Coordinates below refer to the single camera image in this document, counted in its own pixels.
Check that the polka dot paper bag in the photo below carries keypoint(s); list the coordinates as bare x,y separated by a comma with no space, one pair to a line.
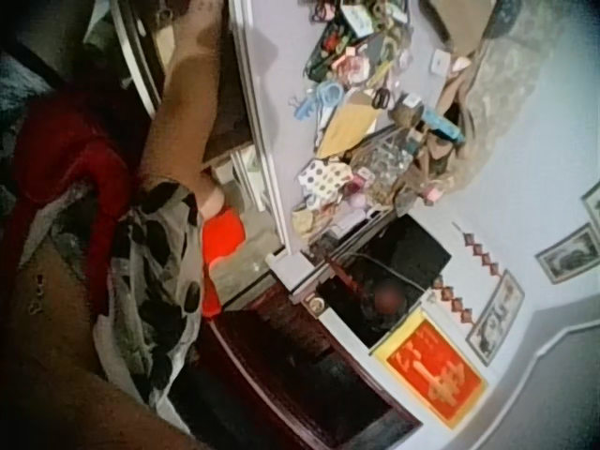
323,177

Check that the person's legs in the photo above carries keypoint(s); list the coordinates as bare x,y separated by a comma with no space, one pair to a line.
222,236

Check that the small round metal tin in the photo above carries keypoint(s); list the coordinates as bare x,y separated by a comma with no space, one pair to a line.
316,304

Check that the white desk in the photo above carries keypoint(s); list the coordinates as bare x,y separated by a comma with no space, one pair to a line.
276,140

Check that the clear patterned plastic box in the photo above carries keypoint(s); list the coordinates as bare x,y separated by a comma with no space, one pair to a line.
382,157

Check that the yellow paper envelope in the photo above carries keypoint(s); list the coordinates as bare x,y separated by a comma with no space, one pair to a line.
349,122

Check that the blue tape rings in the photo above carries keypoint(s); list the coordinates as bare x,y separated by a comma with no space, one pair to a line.
328,92

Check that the dark wooden cabinet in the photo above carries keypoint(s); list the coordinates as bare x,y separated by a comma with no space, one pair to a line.
281,365

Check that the black scissors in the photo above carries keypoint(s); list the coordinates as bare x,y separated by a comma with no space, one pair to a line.
382,97

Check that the brown round twine ball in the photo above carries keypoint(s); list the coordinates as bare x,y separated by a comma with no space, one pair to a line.
408,114

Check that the blue tube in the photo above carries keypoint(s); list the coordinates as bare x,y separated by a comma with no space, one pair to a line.
445,129

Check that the red diamond garland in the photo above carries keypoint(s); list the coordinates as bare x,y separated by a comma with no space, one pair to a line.
474,249

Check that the black patterned box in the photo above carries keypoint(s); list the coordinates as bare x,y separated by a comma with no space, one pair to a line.
328,47

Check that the red and yellow poster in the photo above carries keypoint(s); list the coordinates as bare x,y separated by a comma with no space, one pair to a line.
431,370

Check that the heap of colourful craft supplies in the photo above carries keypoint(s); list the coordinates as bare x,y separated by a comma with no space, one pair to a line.
375,37

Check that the tall banknote picture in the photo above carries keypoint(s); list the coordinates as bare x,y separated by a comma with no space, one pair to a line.
498,319

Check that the lace cloth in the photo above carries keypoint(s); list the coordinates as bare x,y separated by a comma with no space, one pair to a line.
506,79

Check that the cardboard box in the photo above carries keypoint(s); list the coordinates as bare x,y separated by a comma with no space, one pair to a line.
461,21

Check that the wide banknote picture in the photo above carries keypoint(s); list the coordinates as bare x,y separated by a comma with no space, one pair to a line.
566,254

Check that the white wall socket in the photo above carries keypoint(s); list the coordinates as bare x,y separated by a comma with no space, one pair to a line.
441,61

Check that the white curved rail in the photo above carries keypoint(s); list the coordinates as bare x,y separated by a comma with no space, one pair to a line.
138,61

